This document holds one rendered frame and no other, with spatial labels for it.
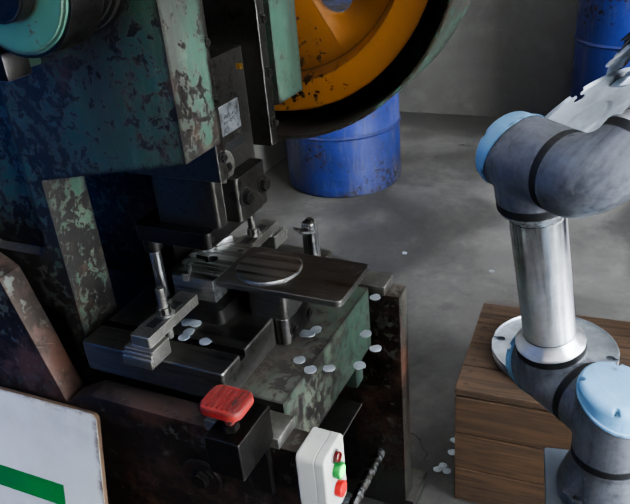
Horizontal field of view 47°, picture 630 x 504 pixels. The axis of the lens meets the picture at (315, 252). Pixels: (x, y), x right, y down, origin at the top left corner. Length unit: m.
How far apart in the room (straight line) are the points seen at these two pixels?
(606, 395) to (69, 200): 0.94
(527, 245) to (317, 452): 0.45
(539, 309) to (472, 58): 3.45
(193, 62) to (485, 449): 1.15
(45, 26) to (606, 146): 0.71
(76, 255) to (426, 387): 1.26
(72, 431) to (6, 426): 0.17
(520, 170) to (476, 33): 3.51
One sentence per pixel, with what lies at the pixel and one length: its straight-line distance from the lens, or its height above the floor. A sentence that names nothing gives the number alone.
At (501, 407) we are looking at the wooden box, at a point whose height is 0.32.
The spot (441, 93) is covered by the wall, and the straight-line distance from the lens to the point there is 4.65.
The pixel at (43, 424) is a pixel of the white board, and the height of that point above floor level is 0.54.
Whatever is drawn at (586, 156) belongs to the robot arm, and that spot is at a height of 1.08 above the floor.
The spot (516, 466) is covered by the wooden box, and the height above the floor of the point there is 0.15.
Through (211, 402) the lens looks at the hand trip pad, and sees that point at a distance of 1.06.
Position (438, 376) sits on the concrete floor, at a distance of 2.30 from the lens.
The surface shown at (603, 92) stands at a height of 1.01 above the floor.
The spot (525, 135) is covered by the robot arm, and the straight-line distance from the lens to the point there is 1.03.
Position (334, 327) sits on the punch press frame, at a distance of 1.38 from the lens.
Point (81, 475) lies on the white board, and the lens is 1.49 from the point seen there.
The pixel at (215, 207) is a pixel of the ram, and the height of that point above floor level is 0.93.
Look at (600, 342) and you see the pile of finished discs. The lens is 1.86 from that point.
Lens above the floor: 1.42
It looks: 28 degrees down
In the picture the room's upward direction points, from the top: 5 degrees counter-clockwise
